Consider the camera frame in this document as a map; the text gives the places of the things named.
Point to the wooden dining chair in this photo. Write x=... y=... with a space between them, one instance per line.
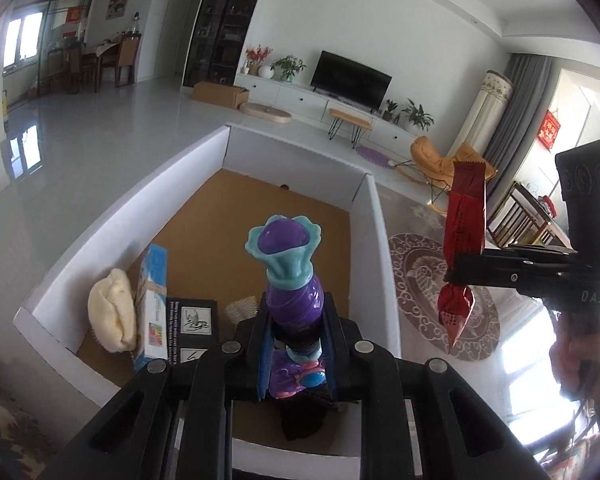
x=128 y=57

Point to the grey curtain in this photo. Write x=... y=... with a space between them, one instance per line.
x=522 y=110

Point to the wooden stool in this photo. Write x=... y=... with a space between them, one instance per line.
x=350 y=117

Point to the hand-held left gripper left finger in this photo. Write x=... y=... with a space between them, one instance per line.
x=264 y=370

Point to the green leafy potted plant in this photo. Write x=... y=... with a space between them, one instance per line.
x=287 y=66

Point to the person's right hand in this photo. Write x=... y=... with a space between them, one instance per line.
x=570 y=365

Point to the brown cardboard box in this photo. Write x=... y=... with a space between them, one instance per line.
x=220 y=94

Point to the slatted wooden chair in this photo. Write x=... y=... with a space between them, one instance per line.
x=517 y=215

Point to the white television cabinet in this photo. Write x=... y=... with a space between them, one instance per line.
x=300 y=97

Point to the red wall hanging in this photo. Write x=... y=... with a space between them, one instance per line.
x=549 y=129

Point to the orange lounge chair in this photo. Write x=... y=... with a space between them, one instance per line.
x=430 y=157

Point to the white cardboard box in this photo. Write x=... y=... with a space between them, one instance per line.
x=280 y=160

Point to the covered standing air conditioner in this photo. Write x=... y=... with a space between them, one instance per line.
x=485 y=110

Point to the pearl headband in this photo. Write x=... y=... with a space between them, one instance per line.
x=242 y=308

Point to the red foil packet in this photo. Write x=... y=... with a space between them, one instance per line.
x=462 y=220

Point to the patterned rug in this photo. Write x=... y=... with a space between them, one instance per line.
x=10 y=425

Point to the dark glass display cabinet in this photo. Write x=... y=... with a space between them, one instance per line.
x=225 y=25

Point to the large potted plant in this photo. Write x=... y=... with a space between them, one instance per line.
x=417 y=116

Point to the black printed carton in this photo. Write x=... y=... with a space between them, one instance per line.
x=190 y=320

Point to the blue medicine box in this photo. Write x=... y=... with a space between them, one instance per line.
x=152 y=305

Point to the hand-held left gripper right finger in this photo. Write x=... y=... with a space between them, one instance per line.
x=342 y=355

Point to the purple toy figure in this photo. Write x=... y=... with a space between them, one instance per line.
x=295 y=300

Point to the framed wall painting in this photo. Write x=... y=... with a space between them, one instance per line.
x=119 y=0

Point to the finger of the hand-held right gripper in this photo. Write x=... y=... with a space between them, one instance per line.
x=540 y=251
x=500 y=272

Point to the red door decoration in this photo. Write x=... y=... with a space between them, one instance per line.
x=75 y=16

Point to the black television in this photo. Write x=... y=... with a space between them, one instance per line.
x=352 y=80

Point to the beige cat scratcher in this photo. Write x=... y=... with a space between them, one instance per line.
x=267 y=112

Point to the purple floor mat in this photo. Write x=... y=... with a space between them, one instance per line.
x=372 y=156

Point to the black knitted garment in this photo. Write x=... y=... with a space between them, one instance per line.
x=302 y=417

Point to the small potted plant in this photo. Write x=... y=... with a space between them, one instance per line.
x=390 y=109

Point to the red flower arrangement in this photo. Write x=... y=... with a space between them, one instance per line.
x=257 y=55

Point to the white round vase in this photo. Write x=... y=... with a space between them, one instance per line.
x=265 y=72

